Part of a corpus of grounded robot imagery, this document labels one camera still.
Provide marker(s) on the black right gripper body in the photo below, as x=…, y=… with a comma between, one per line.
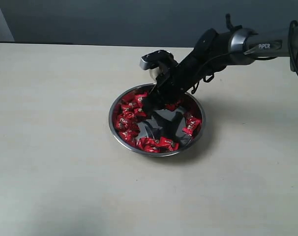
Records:
x=172, y=83

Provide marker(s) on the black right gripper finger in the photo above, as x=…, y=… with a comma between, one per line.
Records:
x=153, y=102

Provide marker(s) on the round stainless steel plate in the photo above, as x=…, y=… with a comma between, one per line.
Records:
x=162, y=122

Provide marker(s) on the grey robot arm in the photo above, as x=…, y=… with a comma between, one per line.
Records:
x=213, y=53

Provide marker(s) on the stainless steel cup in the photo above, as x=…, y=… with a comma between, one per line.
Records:
x=154, y=73

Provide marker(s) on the red candy top centre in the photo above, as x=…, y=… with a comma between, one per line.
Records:
x=173, y=106

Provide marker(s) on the red candy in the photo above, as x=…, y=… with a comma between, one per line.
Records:
x=191, y=125
x=188, y=116
x=129, y=106
x=173, y=106
x=168, y=144
x=151, y=149
x=122, y=123

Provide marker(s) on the red candy upper left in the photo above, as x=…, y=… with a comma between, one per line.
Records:
x=129, y=106

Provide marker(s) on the red candy right upper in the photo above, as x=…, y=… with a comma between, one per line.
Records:
x=188, y=116

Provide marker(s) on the red candy left side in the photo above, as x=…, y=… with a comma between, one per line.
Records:
x=122, y=123

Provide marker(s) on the red candy bottom right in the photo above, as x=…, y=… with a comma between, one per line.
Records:
x=168, y=144

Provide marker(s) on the red candy right lower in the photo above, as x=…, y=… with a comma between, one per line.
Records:
x=191, y=125

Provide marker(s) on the red candy bottom centre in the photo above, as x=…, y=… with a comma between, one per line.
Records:
x=151, y=149

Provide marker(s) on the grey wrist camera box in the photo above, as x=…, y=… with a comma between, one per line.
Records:
x=158, y=59

